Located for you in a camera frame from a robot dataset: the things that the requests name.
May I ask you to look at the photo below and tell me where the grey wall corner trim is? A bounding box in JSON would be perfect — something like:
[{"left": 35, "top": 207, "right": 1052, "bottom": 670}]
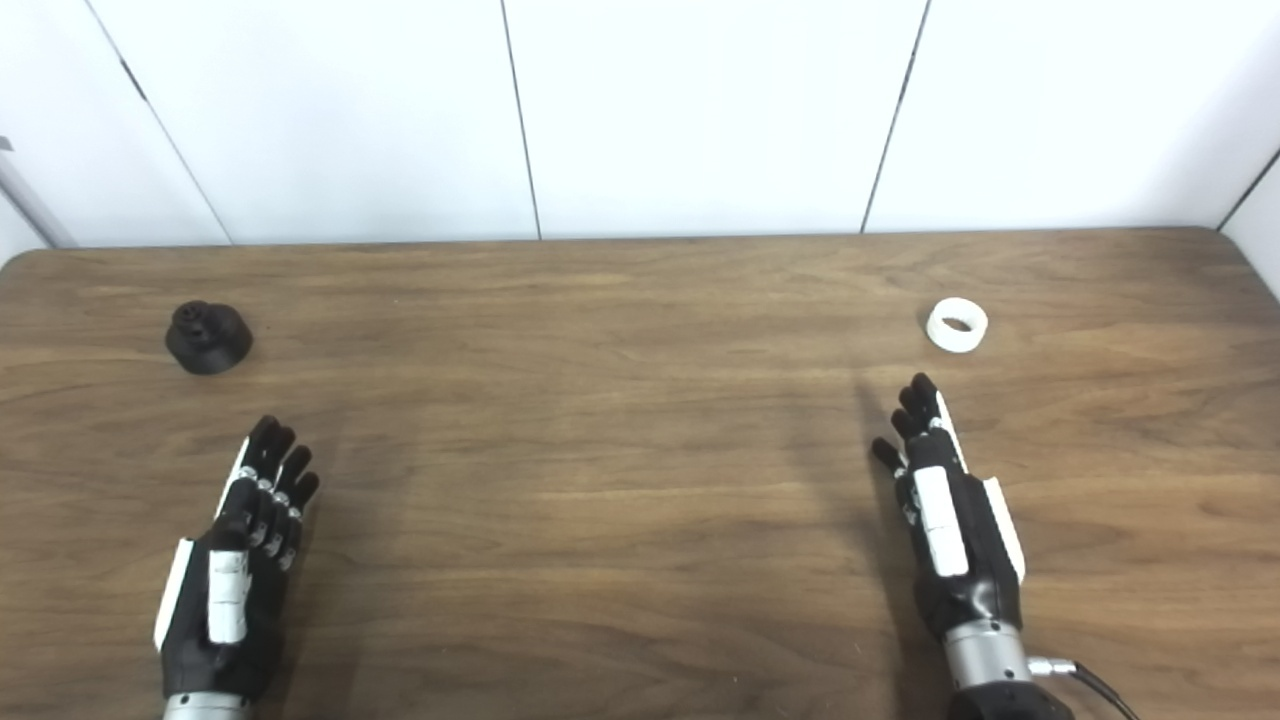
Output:
[{"left": 0, "top": 137, "right": 79, "bottom": 249}]

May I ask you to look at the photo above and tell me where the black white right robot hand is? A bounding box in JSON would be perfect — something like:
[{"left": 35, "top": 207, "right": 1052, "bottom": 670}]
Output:
[{"left": 870, "top": 373, "right": 1036, "bottom": 691}]

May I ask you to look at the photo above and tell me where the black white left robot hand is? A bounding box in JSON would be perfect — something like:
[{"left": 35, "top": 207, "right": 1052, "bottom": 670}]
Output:
[{"left": 153, "top": 415, "right": 321, "bottom": 720}]

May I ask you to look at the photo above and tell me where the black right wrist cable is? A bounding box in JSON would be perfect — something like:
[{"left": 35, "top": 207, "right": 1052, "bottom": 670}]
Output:
[{"left": 1028, "top": 655, "right": 1141, "bottom": 720}]

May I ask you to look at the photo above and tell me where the white plastic ring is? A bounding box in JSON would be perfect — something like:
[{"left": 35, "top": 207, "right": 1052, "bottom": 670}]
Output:
[{"left": 925, "top": 297, "right": 989, "bottom": 354}]

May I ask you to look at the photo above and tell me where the round black gear part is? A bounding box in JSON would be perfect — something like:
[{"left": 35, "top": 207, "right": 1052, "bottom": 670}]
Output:
[{"left": 165, "top": 300, "right": 254, "bottom": 376}]

